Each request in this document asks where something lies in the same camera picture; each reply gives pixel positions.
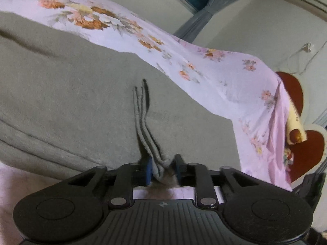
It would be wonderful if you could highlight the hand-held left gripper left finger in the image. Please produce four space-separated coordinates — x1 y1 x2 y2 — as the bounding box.
61 158 154 208

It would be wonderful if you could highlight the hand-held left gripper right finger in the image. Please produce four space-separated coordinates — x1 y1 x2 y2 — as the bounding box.
174 154 271 208

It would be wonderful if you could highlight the grey fleece blanket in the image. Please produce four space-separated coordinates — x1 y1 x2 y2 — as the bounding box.
0 11 242 184

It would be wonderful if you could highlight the red and white headboard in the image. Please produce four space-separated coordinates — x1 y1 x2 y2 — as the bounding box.
276 71 327 183

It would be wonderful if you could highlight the red floral blanket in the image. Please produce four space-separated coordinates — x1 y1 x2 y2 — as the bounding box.
282 148 294 169

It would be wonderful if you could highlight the yellow printed pillow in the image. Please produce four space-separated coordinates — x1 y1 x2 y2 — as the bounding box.
285 99 308 143

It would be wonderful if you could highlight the pink floral bed sheet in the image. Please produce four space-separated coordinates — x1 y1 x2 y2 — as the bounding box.
0 0 294 245

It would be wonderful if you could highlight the grey curtain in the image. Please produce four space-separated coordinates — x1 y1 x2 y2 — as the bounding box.
174 0 269 39

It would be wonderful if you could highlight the white cable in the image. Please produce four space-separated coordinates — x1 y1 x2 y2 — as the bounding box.
283 41 327 76

